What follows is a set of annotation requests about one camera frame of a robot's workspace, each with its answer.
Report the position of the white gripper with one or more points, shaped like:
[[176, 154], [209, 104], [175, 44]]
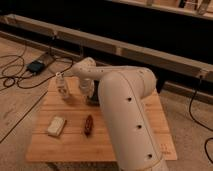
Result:
[[86, 86]]

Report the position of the dark ceramic bowl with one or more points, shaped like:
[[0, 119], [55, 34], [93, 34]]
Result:
[[93, 100]]

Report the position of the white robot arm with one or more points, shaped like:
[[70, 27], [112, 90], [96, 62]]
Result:
[[120, 93]]

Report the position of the clear glass jar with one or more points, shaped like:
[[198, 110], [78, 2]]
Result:
[[62, 86]]

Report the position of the wooden table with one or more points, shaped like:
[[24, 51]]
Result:
[[72, 145]]

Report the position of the white sponge block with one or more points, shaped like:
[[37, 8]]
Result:
[[56, 126]]

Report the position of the blue black power box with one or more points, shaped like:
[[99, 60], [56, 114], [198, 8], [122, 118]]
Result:
[[35, 67]]

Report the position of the long wooden beam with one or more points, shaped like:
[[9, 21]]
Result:
[[153, 57]]

